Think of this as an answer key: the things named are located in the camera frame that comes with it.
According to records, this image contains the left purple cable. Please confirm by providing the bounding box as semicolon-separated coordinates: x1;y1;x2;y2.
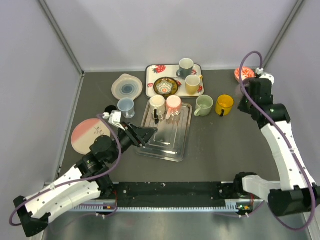
8;113;123;226

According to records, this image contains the cream mug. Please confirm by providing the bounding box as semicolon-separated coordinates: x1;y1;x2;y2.
149;95;166;124

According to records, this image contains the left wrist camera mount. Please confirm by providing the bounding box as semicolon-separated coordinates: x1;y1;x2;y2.
102;110;122;128

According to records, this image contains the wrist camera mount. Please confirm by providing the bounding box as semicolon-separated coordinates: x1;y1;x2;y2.
102;110;122;128
255;67;275;85

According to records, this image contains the small brown mug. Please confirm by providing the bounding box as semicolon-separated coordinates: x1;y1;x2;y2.
104;105;117;114

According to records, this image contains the grey-blue mug on tray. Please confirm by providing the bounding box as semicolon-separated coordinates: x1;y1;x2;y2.
176;58;194;79

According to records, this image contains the pink cream plate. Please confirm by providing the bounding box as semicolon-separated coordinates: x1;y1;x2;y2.
71;118;111;155

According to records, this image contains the mustard mug on tray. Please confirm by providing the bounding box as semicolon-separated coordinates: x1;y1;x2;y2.
185;75;203;95

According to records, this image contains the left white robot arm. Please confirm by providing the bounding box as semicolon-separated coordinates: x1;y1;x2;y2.
13;122;158;238

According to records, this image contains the purple cable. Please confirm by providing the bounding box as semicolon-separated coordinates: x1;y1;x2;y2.
238;50;318;231
8;113;123;226

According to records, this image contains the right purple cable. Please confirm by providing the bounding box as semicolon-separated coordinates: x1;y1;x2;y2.
238;50;318;231

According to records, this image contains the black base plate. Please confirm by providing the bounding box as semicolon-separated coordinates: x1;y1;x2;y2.
100;182;255;208

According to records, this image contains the green mug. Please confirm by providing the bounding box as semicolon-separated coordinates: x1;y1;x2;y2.
194;95;214;117

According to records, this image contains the translucent blue-ring plate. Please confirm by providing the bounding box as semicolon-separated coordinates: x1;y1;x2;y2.
111;73;143;100

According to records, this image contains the yellow mug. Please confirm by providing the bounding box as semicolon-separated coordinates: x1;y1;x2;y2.
215;94;235;117

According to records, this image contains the red patterned bowl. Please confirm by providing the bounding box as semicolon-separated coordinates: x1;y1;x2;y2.
234;66;255;83

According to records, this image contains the pink mug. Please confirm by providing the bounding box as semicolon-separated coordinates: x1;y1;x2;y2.
165;95;182;120

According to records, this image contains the strawberry pattern tray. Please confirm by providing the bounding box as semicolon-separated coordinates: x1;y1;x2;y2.
145;64;205;98

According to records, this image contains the light blue mug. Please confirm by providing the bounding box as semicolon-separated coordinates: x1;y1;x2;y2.
117;98;135;119

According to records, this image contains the grey cable duct rail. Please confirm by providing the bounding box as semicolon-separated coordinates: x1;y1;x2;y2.
70;199;253;213

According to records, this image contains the steel tray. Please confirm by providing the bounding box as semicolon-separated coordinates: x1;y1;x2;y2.
135;102;193;162

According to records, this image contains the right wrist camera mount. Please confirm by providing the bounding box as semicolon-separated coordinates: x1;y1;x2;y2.
255;67;275;85

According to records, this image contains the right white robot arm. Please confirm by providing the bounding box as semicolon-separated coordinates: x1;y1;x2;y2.
233;78;320;217

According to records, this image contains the dark patterned small bowl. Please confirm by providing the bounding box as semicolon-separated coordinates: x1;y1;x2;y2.
153;77;179;98

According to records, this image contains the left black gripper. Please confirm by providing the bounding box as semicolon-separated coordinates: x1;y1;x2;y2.
108;121;158;164

